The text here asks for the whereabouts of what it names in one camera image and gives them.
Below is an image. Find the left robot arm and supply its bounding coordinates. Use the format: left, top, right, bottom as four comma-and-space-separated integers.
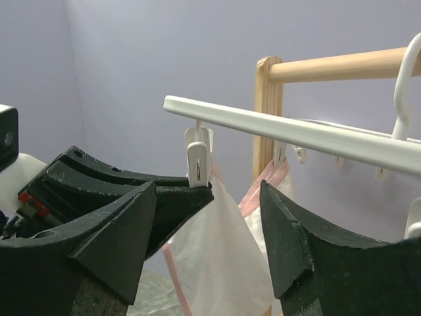
1, 146, 214, 258

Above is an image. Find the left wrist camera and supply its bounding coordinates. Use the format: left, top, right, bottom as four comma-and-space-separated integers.
0, 105, 19, 171

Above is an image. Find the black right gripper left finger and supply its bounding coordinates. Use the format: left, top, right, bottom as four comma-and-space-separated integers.
1, 182, 156, 315

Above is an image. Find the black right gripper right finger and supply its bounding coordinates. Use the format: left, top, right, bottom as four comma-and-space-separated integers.
260, 182, 420, 315

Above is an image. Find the white plastic clip hanger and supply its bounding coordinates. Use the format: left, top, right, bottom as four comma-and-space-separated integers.
163, 35, 420, 175

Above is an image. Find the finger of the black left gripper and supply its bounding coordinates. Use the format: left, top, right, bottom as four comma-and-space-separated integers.
145, 185, 214, 259

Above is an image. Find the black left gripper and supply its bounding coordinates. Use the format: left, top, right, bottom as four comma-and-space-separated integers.
1, 146, 191, 239

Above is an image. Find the wooden rack with tray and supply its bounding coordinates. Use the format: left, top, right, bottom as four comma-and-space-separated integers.
252, 46, 421, 316

